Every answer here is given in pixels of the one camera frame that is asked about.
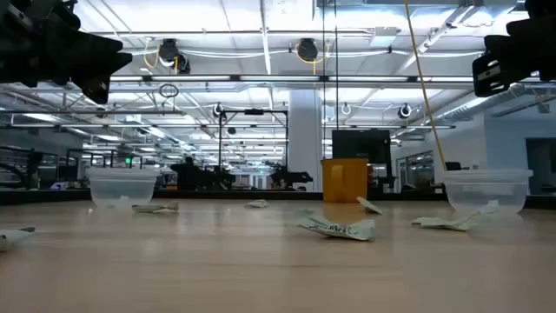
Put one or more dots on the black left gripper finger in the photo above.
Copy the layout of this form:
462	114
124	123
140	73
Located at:
95	45
108	63

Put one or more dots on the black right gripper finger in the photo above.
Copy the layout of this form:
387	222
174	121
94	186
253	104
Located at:
527	28
517	50

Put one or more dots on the green white sweetener packet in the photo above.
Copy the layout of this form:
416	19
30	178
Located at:
154	208
11	237
257	203
369	205
443	223
343	230

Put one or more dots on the clear plastic bin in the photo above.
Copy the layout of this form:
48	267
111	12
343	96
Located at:
486	187
104	187

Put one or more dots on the person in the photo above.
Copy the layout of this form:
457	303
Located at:
187	174

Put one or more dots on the black background robot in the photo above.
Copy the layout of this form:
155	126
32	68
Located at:
289	177
217	178

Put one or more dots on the black computer case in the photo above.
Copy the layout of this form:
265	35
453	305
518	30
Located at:
360	145

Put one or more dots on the white building pillar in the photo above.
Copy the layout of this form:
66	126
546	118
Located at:
304	139

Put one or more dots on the yellow plastic mug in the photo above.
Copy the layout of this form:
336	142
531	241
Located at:
352	182

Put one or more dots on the black gantry frame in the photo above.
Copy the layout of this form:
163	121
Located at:
220	143

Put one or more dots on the black aluminium table frame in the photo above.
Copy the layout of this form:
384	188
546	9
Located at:
217	195

